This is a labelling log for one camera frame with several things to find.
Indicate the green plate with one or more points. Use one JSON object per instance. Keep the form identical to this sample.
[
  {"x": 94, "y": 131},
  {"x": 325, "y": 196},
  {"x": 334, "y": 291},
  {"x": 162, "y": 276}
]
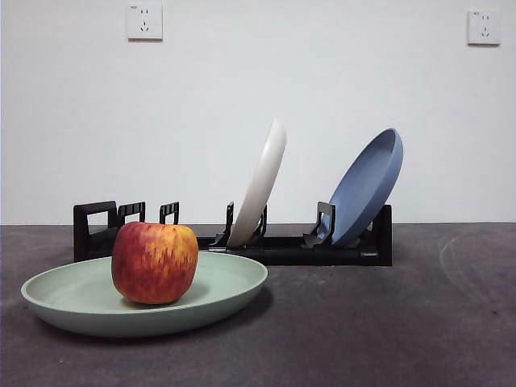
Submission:
[{"x": 225, "y": 282}]

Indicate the red yellow apple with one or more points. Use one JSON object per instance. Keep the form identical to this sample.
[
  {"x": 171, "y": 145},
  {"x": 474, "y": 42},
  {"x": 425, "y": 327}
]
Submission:
[{"x": 155, "y": 262}]

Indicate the cream plate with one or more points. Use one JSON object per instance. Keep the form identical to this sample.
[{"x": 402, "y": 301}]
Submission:
[{"x": 262, "y": 185}]

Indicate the black plate rack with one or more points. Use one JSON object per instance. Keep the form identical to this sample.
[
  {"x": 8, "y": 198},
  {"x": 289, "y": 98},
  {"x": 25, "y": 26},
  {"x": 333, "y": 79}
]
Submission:
[{"x": 302, "y": 254}]

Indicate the blue plate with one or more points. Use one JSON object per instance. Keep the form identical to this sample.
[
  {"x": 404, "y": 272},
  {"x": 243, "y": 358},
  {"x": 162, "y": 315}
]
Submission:
[{"x": 363, "y": 189}]

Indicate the white wall socket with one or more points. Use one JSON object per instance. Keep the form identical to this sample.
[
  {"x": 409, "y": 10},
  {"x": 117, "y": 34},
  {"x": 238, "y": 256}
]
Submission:
[
  {"x": 146, "y": 22},
  {"x": 484, "y": 27}
]

